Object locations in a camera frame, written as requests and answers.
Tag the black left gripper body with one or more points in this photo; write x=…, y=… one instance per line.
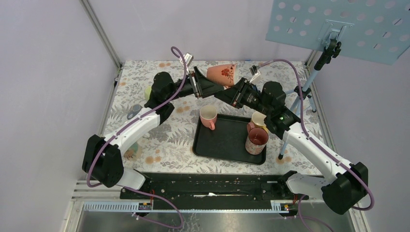
x=188, y=89

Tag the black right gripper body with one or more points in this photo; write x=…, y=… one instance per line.
x=246, y=96

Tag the green ceramic mug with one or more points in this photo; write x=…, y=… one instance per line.
x=147, y=92

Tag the brown ceramic mug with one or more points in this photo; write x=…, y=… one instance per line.
x=225, y=75

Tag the salmon pink ceramic mug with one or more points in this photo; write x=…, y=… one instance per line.
x=208, y=116

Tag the yellow ceramic mug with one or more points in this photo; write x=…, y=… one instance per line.
x=257, y=121

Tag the beige teal ceramic mug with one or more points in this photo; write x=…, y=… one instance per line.
x=133, y=152

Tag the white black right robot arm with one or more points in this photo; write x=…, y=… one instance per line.
x=342, y=184

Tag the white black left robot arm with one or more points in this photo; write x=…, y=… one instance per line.
x=103, y=157

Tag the grey ceramic mug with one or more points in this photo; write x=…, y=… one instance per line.
x=134, y=110

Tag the floral patterned tablecloth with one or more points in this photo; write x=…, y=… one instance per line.
x=168, y=147

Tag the black plastic tray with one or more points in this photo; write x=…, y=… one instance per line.
x=226, y=141

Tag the light blue tripod stand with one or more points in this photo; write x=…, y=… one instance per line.
x=330, y=51

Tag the light blue perforated board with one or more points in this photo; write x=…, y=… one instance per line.
x=372, y=30

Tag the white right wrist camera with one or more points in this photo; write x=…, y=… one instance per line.
x=255, y=73

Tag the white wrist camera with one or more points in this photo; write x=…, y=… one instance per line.
x=188, y=58
x=255, y=73

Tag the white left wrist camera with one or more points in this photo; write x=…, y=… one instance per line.
x=188, y=58

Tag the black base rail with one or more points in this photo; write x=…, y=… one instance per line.
x=219, y=191

